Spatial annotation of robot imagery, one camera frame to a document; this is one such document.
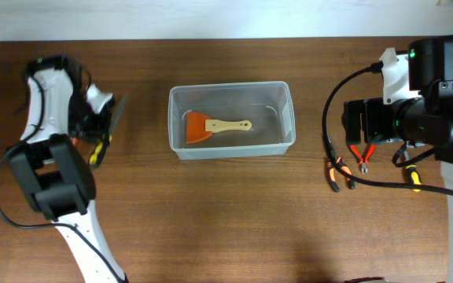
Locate metal file yellow black handle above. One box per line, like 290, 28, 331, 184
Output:
88, 96, 127, 169

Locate orange scraper wooden handle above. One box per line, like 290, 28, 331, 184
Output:
186, 112, 252, 144

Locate clear plastic container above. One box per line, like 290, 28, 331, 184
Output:
168, 81, 296, 160

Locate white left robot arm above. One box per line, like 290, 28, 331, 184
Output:
3, 54, 128, 282

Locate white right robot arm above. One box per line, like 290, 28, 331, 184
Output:
342, 35, 453, 282

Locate small red cutting pliers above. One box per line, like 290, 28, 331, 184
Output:
348, 144, 375, 174

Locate long nose pliers orange black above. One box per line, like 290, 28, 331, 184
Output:
321, 133, 356, 193

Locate yellow black screwdriver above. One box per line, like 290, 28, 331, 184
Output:
403, 151, 422, 192

